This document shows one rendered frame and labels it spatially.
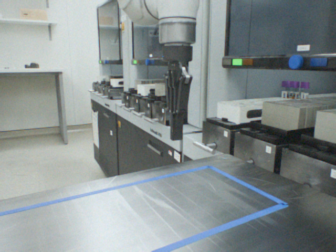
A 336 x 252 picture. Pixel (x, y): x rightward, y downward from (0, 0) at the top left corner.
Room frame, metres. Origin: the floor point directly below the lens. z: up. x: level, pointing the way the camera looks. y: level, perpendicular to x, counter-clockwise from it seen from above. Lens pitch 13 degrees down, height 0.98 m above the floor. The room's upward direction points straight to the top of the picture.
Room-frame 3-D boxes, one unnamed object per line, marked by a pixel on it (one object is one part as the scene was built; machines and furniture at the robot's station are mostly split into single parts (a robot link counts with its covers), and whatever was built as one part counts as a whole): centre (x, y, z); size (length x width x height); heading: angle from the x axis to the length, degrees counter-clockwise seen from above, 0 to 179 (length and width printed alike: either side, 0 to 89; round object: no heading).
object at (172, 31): (0.71, -0.02, 1.05); 0.09 x 0.09 x 0.06
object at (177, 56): (0.71, -0.02, 0.97); 0.08 x 0.07 x 0.09; 21
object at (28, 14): (3.64, 1.62, 1.52); 0.29 x 0.22 x 0.12; 114
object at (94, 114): (2.35, 0.63, 0.43); 0.27 x 0.02 x 0.36; 25
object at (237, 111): (0.85, -0.30, 0.83); 0.30 x 0.10 x 0.06; 115
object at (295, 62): (0.62, -0.27, 0.98); 0.03 x 0.01 x 0.03; 25
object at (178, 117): (0.69, -0.03, 0.84); 0.03 x 0.01 x 0.05; 21
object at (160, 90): (1.31, 0.03, 0.85); 0.12 x 0.02 x 0.06; 26
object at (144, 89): (1.49, 0.00, 0.83); 0.30 x 0.10 x 0.06; 115
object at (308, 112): (0.68, -0.30, 0.85); 0.12 x 0.02 x 0.06; 25
